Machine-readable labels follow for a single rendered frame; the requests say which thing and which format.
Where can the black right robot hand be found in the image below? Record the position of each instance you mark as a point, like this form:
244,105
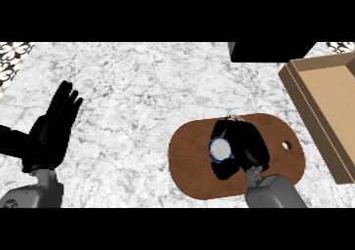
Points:
251,143

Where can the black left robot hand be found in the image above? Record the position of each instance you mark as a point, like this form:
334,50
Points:
50,130

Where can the blue-rimmed can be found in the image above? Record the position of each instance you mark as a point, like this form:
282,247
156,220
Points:
220,148

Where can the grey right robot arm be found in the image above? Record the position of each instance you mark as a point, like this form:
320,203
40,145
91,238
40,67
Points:
273,192

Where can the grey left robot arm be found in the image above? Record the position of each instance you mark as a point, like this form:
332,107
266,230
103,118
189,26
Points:
32,192

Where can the brown wooden cutting board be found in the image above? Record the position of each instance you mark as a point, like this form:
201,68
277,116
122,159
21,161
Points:
193,162

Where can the cardboard box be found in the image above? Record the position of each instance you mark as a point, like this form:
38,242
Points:
328,104

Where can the black appliance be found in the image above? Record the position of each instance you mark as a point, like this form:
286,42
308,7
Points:
266,52

